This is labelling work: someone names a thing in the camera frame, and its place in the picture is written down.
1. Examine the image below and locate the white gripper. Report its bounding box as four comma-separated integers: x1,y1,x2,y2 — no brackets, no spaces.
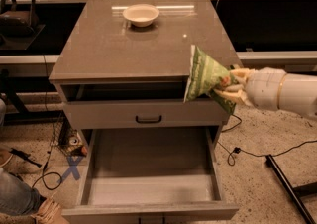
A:
214,67,286,111

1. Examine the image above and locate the black floor cable right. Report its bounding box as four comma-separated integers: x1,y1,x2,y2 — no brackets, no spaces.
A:
217,112,317,167

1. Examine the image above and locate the black floor cable left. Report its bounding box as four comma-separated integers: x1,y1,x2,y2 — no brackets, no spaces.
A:
31,54,64,191

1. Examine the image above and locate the open grey middle drawer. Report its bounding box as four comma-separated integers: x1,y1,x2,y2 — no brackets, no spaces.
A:
63,127,238,224

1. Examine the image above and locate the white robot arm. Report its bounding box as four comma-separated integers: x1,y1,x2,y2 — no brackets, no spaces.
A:
215,67,317,120

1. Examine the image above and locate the grey drawer cabinet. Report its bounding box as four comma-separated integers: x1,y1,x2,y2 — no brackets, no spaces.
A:
48,0,248,224

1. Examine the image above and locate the white paper bowl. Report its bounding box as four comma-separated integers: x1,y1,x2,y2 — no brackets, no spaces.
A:
123,4,159,28

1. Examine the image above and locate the green jalapeno chip bag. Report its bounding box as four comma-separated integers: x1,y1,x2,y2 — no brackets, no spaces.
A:
183,45,238,114

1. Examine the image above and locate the blue tape cross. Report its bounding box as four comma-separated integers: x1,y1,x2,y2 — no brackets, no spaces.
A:
58,156,83,183

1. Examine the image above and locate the black drawer handle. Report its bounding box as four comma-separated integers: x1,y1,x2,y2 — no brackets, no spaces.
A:
135,115,162,124

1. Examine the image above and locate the black wire basket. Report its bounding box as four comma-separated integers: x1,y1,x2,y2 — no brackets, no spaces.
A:
53,116,87,157

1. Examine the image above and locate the soda can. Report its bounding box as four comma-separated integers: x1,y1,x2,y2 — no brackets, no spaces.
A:
68,136,80,146

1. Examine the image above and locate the black floor cable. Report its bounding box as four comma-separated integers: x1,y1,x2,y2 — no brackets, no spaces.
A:
217,112,317,167
31,54,64,191

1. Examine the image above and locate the black metal stand leg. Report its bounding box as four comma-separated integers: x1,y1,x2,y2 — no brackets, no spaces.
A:
265,155,317,224

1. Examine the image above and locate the person leg in jeans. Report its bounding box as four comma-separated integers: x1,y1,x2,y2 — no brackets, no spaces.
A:
0,98,46,216

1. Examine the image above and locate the black chair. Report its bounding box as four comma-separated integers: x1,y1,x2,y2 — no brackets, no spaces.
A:
0,0,45,51

